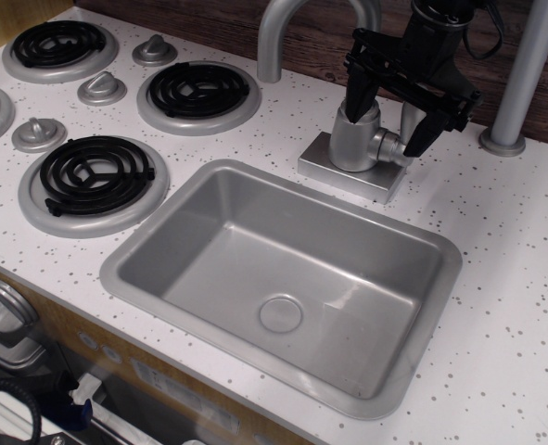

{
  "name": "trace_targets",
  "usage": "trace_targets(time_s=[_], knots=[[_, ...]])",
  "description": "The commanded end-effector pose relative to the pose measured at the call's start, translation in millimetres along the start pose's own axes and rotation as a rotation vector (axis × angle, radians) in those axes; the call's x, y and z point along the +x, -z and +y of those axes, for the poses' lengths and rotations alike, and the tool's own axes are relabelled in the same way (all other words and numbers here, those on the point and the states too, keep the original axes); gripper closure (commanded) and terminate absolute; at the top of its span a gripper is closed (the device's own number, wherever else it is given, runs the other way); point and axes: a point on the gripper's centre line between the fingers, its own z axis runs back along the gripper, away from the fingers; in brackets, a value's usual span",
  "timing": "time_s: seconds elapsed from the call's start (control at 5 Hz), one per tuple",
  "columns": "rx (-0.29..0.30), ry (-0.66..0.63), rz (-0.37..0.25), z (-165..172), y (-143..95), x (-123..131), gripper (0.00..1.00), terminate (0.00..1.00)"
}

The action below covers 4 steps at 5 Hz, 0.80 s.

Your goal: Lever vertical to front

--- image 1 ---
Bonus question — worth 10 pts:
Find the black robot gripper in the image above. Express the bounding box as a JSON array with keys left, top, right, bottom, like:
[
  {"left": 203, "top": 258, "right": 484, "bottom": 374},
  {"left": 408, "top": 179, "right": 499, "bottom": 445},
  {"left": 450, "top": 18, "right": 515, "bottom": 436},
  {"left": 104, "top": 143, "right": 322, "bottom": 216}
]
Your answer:
[{"left": 345, "top": 1, "right": 481, "bottom": 158}]

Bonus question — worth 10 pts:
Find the grey faucet lever handle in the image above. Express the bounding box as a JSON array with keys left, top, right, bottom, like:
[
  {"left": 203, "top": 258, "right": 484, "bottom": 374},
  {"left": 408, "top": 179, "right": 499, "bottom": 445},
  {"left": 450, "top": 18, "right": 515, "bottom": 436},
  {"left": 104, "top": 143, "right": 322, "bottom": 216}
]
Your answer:
[{"left": 400, "top": 102, "right": 427, "bottom": 146}]

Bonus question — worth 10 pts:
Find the grey vertical support pole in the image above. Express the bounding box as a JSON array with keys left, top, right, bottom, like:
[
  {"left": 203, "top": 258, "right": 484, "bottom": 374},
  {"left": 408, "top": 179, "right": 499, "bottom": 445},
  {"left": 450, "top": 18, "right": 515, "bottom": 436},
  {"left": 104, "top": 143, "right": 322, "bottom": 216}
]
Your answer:
[{"left": 478, "top": 0, "right": 548, "bottom": 158}]

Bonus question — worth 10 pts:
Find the grey toy faucet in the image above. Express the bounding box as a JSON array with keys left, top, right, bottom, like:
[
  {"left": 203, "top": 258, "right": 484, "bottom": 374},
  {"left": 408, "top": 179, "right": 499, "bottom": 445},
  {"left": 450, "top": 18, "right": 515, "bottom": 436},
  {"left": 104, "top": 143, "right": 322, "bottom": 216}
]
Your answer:
[{"left": 257, "top": 0, "right": 413, "bottom": 204}]

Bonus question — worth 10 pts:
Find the back right black burner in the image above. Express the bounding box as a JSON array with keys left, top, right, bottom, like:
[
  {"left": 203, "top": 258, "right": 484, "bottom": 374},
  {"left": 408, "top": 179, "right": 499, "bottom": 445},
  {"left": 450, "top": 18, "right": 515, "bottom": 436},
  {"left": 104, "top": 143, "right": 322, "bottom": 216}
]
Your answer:
[{"left": 136, "top": 61, "right": 261, "bottom": 136}]

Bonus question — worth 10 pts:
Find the grey toy sink basin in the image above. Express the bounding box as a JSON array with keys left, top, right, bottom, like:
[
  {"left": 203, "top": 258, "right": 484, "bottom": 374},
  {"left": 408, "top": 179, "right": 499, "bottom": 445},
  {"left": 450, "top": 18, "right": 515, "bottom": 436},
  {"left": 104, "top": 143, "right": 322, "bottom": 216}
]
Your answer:
[{"left": 100, "top": 159, "right": 463, "bottom": 420}]

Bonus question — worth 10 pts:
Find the grey stove knob back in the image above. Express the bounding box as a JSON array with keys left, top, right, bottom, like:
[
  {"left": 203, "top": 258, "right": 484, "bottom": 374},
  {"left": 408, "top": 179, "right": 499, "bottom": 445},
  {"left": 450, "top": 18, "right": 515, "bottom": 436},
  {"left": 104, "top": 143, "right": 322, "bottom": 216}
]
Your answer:
[{"left": 132, "top": 34, "right": 178, "bottom": 67}]

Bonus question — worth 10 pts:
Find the grey stove knob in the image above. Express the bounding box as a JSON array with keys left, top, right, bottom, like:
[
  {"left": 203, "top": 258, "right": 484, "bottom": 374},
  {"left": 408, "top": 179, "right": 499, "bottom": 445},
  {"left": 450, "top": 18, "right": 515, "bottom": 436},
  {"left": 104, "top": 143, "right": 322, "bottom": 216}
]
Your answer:
[
  {"left": 132, "top": 34, "right": 178, "bottom": 67},
  {"left": 11, "top": 118, "right": 67, "bottom": 154},
  {"left": 77, "top": 71, "right": 127, "bottom": 107}
]

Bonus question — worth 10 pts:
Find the grey stove knob middle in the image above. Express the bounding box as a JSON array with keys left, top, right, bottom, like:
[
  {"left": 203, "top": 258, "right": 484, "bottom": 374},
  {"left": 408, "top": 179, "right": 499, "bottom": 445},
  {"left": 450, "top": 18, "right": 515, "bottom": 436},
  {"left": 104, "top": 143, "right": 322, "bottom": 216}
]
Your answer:
[{"left": 77, "top": 71, "right": 127, "bottom": 107}]

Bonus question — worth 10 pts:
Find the front right black burner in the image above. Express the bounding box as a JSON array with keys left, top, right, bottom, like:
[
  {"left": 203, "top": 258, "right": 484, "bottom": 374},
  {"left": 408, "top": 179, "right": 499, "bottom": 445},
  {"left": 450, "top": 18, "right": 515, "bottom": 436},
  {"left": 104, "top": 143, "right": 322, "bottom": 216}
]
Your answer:
[{"left": 18, "top": 135, "right": 170, "bottom": 238}]

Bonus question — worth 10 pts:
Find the back left black burner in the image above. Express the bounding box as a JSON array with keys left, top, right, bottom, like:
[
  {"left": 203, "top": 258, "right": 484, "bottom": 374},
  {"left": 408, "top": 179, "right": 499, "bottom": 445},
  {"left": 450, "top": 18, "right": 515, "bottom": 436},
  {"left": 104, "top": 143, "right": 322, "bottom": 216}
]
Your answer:
[{"left": 2, "top": 20, "right": 119, "bottom": 84}]

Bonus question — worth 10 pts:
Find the grey stove knob front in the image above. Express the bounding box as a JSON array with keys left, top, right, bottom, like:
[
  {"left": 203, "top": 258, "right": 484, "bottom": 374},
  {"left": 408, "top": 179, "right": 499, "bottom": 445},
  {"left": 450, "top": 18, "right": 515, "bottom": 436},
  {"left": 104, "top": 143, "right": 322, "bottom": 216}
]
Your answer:
[{"left": 11, "top": 118, "right": 67, "bottom": 154}]

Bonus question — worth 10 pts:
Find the grey oven dial knob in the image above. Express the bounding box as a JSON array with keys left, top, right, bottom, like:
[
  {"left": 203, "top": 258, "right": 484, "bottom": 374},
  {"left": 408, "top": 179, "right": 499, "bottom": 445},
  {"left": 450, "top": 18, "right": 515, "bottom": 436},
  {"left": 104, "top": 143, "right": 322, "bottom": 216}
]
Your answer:
[{"left": 0, "top": 279, "right": 38, "bottom": 348}]

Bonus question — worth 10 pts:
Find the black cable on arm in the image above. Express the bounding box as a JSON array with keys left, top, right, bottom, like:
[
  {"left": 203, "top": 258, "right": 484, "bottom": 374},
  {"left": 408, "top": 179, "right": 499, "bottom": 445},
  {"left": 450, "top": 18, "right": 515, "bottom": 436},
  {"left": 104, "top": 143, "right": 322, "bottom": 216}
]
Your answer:
[{"left": 462, "top": 0, "right": 507, "bottom": 61}]

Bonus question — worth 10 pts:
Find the grey oven door handle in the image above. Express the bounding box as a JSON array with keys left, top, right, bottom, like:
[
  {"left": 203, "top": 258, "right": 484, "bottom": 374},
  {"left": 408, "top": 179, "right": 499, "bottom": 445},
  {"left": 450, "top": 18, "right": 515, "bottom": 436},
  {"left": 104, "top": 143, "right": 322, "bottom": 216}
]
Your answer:
[{"left": 0, "top": 337, "right": 48, "bottom": 374}]

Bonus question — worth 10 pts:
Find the black coiled cable bottom left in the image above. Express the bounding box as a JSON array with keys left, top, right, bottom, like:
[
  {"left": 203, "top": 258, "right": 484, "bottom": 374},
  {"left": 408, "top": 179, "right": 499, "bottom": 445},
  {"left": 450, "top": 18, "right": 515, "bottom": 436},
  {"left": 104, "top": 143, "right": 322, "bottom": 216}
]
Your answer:
[{"left": 0, "top": 375, "right": 43, "bottom": 441}]

